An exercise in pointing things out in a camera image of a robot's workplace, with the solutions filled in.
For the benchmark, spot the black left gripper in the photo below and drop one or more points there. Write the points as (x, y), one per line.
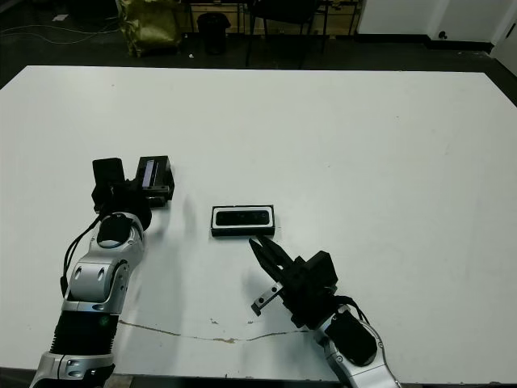
(121, 198)

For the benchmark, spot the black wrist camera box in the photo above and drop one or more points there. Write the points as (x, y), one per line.
(108, 174)
(321, 268)

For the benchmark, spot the black chair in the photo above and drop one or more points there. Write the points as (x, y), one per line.
(284, 10)

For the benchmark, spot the crinkled plastic bag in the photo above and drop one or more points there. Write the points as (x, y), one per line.
(153, 26)

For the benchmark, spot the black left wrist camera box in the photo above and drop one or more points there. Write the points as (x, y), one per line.
(108, 174)

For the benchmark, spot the black trash bin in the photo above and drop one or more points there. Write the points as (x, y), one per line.
(214, 32)

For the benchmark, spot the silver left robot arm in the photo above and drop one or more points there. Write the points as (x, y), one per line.
(93, 275)

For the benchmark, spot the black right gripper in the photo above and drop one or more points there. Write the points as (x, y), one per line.
(303, 299)

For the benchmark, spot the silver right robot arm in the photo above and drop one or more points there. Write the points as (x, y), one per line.
(351, 335)

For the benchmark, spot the white paper sheet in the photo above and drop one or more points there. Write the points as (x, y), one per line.
(60, 18)

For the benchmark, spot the black box base white insert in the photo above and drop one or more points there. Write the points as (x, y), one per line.
(242, 232)

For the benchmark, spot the black camera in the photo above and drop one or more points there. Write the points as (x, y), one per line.
(242, 218)

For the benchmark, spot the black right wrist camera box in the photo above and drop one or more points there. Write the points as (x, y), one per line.
(321, 268)

